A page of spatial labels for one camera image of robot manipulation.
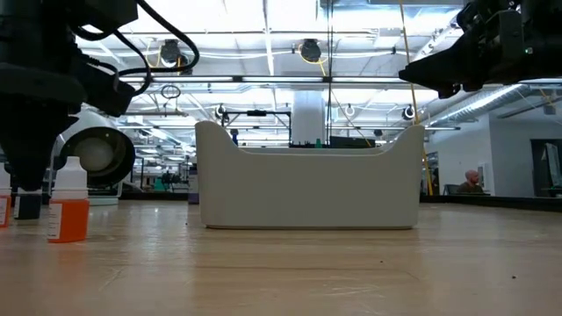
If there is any person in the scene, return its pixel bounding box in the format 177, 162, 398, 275
456, 169, 486, 196

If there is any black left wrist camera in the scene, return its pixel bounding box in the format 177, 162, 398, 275
74, 61, 138, 119

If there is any small orange food coloring bottle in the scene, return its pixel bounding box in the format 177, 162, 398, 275
47, 156, 91, 244
0, 164, 12, 229

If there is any small dark food coloring bottle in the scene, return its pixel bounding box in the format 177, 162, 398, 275
14, 187, 44, 221

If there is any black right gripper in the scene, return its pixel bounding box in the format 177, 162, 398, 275
398, 0, 535, 100

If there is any tall purple-capped coloring bottle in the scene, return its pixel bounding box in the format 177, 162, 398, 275
187, 164, 200, 205

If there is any yellow cable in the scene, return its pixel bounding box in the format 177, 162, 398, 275
397, 0, 436, 198

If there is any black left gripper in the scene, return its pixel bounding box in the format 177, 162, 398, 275
0, 61, 89, 193

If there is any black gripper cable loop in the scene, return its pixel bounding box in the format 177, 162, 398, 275
69, 0, 201, 97

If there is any grey plastic tray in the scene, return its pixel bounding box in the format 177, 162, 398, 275
195, 120, 426, 231

